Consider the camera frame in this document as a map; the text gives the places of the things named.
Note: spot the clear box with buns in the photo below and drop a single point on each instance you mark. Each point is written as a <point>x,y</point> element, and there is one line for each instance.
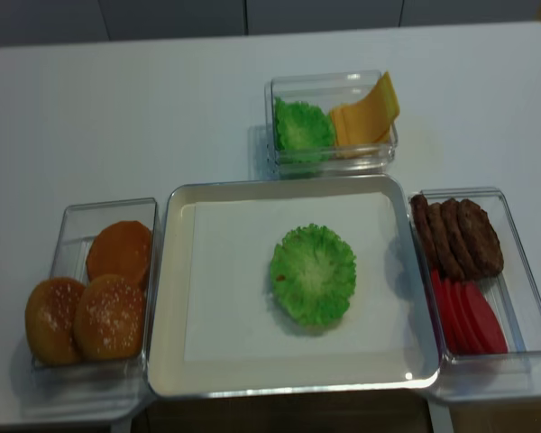
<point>80,225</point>

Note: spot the white paper liner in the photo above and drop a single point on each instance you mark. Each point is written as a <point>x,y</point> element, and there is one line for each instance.
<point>231,313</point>

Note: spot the green lettuce leaf in box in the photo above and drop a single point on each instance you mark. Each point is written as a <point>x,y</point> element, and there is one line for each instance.
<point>300,126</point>

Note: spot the silver metal tray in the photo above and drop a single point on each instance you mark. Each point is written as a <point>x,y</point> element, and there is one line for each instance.
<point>171,375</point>

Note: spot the sesame bun top left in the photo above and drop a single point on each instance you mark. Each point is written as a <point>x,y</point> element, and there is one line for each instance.
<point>49,316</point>

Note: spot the clear box with patties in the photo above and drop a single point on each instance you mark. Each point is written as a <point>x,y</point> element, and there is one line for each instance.
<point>513,294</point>

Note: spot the brown meat patty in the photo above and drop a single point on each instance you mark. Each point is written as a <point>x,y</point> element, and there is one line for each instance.
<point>442,241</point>
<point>481,240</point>
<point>419,207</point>
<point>460,264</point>

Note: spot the sesame bun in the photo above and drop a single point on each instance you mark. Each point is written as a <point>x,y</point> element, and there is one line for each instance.
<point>49,316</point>
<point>109,318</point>

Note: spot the red tomato slices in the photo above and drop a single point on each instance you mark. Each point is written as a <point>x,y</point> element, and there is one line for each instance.
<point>469,323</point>

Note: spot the clear box with lettuce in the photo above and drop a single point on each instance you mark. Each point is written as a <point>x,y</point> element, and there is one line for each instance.
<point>326,91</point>

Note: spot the sesame bun top front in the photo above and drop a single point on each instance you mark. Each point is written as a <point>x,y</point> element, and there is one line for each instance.
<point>109,318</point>

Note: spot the green lettuce leaf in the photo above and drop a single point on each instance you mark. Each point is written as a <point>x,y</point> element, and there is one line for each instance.
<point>313,276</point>
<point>300,126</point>

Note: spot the yellow cheese slices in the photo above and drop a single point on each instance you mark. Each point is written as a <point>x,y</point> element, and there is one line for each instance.
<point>366,122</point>

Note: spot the plain bun half back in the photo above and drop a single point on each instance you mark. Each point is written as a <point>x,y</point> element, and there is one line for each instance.
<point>123,248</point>

